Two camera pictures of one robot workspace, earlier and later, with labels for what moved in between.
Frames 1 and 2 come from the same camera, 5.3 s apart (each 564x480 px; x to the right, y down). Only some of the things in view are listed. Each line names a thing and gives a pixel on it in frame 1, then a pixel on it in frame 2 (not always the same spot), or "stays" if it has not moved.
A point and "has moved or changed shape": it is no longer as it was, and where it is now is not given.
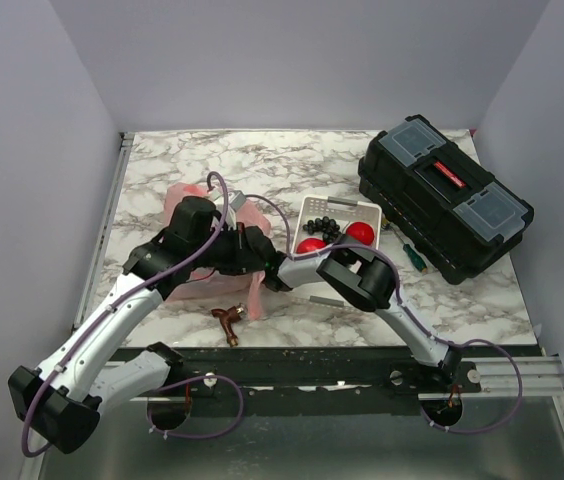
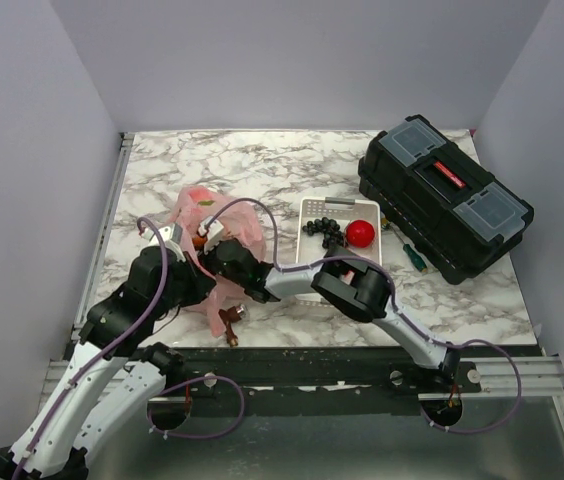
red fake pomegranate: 361,231 stays
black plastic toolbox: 455,212 stays
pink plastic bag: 212,284 has moved or changed shape
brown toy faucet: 227,318 stays
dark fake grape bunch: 327,226 stays
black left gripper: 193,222 to 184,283
